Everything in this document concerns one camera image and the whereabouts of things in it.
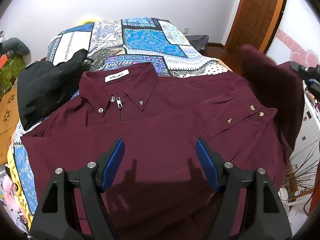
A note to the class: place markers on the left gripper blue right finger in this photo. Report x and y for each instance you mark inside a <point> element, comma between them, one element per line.
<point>211,163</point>

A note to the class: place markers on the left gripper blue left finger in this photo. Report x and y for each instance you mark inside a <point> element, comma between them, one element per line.
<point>108,165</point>

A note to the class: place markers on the maroon button-up shirt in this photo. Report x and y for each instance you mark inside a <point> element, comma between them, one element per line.
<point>255,125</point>

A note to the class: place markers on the white drawer cabinet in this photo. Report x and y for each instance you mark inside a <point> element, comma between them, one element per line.
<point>306,149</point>

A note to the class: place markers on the wooden door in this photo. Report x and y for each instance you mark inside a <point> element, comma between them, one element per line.
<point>254,24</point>

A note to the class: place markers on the black jacket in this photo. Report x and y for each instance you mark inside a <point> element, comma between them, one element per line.
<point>43,87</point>

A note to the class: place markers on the grey backpack on floor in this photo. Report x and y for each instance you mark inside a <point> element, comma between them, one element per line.
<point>199,42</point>

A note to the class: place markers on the wooden folding table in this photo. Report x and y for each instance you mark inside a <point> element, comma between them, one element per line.
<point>8,121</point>

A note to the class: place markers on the blue patchwork bed quilt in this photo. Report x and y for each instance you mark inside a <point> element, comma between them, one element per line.
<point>140,45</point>

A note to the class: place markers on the green patterned storage bag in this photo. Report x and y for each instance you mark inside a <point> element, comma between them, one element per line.
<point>10,72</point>

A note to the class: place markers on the grey pillow on pile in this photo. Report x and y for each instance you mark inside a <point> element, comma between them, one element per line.
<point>16,45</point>

